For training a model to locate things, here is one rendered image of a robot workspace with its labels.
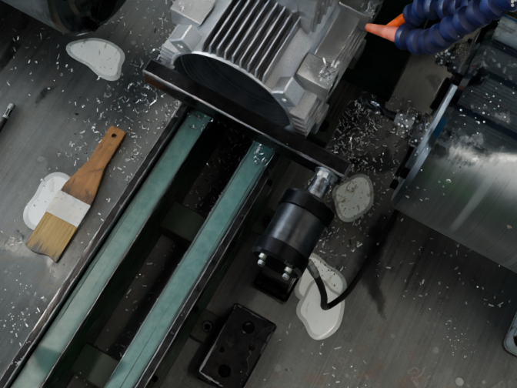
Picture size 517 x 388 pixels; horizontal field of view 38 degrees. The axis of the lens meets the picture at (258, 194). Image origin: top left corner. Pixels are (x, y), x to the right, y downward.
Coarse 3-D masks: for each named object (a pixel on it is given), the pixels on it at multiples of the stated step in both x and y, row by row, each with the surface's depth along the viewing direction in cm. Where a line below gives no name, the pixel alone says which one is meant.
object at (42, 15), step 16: (16, 0) 85; (32, 0) 83; (48, 0) 82; (64, 0) 82; (80, 0) 87; (96, 0) 90; (112, 0) 93; (32, 16) 88; (48, 16) 85; (64, 16) 86; (80, 16) 89; (96, 16) 92; (64, 32) 89; (80, 32) 92
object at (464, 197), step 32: (480, 32) 77; (512, 32) 73; (448, 64) 83; (480, 64) 71; (512, 64) 71; (448, 96) 74; (480, 96) 71; (512, 96) 70; (416, 128) 78; (448, 128) 71; (480, 128) 71; (512, 128) 70; (416, 160) 75; (448, 160) 72; (480, 160) 71; (512, 160) 71; (416, 192) 76; (448, 192) 74; (480, 192) 73; (512, 192) 72; (448, 224) 78; (480, 224) 75; (512, 224) 73; (512, 256) 77
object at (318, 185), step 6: (330, 174) 82; (312, 180) 82; (318, 180) 81; (324, 180) 81; (330, 180) 82; (312, 186) 81; (318, 186) 81; (324, 186) 81; (312, 192) 81; (318, 192) 81; (324, 192) 81
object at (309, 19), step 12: (264, 0) 80; (276, 0) 78; (288, 0) 77; (300, 0) 76; (312, 0) 75; (324, 0) 79; (288, 12) 79; (300, 12) 78; (312, 12) 77; (324, 12) 82; (300, 24) 80; (312, 24) 80
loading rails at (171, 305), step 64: (192, 128) 94; (320, 128) 105; (128, 192) 90; (256, 192) 91; (128, 256) 91; (192, 256) 89; (64, 320) 86; (192, 320) 92; (0, 384) 82; (64, 384) 93; (128, 384) 84
